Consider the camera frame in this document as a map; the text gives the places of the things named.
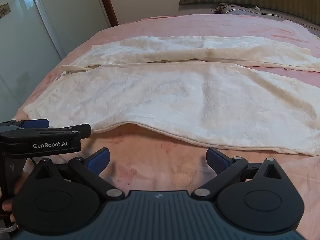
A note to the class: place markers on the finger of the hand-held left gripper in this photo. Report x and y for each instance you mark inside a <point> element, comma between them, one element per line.
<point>35,124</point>
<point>75,130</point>

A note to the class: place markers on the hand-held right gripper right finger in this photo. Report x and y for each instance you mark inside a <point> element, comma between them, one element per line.
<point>215,159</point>

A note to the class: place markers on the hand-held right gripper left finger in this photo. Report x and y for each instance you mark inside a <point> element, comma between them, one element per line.
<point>98,158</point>

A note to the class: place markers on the cream yellow towel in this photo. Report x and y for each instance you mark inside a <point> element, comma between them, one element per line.
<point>175,105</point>

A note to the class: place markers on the person's left hand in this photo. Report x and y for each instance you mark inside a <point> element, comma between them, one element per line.
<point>7,206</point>

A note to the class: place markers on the pink blanket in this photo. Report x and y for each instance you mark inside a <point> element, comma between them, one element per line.
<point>155,162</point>

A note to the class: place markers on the white flower-print wardrobe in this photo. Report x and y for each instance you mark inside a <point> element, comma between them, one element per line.
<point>30,30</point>

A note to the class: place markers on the white charger plug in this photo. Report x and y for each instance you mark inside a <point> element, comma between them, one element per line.
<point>256,8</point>

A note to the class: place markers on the grey pillow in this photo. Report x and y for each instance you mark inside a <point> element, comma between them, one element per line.
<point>275,13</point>

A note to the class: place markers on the brown wooden door frame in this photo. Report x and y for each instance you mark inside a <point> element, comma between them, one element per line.
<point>107,2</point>

